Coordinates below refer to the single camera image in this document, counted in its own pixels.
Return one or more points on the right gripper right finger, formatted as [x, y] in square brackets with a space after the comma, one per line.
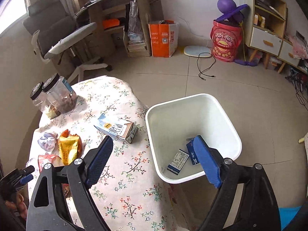
[258, 208]

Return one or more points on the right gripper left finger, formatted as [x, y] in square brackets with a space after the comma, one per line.
[48, 208]

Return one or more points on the blue-white paper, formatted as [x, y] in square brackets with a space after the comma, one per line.
[48, 141]

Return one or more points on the white trash bin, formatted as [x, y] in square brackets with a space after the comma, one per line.
[171, 124]

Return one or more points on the red snack wrapper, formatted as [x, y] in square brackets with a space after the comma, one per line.
[49, 158]

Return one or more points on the yellow snack wrapper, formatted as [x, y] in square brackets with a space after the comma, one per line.
[70, 147]

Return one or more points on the floral tablecloth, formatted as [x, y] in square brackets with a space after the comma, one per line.
[112, 184]

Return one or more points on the dark blue box in bin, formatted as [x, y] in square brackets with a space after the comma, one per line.
[191, 151]

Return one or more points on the blue-white box in bin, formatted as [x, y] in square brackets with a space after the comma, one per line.
[178, 162]

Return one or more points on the milk carton box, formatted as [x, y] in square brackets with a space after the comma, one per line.
[116, 128]

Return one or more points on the cashew jar black lid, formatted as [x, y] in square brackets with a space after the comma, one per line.
[39, 99]

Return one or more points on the dark nut jar black lid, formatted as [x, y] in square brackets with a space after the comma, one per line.
[60, 93]

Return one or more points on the grey office chair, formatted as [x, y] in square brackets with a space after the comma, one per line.
[54, 32]

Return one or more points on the stack of books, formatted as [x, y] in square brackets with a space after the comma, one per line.
[137, 45]

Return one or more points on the white bathroom scale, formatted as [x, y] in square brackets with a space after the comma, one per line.
[197, 51]

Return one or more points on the red printed bucket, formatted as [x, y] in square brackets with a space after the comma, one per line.
[226, 38]

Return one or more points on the silver foil bag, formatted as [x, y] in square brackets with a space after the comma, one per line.
[135, 32]

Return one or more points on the wooden shelf cabinet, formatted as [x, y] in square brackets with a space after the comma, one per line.
[264, 29]

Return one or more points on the orange cardboard box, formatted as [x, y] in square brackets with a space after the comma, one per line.
[164, 37]

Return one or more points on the wooden desk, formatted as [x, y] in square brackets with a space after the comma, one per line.
[112, 18]

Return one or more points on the purple balance ball toy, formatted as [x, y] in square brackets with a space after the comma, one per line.
[230, 11]

